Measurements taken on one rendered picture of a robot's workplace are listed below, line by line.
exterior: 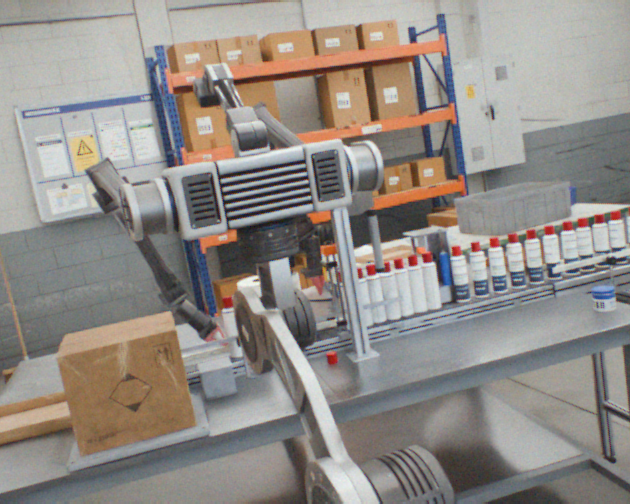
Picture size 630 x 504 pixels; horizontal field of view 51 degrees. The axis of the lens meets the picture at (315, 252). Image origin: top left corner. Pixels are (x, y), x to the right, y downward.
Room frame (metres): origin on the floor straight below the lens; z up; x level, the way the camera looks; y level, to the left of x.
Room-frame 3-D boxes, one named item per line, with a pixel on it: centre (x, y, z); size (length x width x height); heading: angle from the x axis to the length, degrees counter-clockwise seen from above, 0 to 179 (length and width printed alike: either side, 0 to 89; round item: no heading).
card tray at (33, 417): (1.98, 0.95, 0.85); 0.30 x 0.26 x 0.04; 103
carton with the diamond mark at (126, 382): (1.76, 0.56, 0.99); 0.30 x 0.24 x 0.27; 104
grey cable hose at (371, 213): (2.15, -0.20, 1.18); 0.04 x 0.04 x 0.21
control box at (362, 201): (2.15, -0.14, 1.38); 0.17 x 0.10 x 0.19; 158
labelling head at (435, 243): (2.39, -0.41, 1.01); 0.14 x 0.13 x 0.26; 103
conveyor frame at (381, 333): (2.21, -0.02, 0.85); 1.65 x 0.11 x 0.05; 103
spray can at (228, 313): (2.14, 0.31, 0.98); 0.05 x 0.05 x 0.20
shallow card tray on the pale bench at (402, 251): (3.78, -0.42, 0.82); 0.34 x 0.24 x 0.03; 116
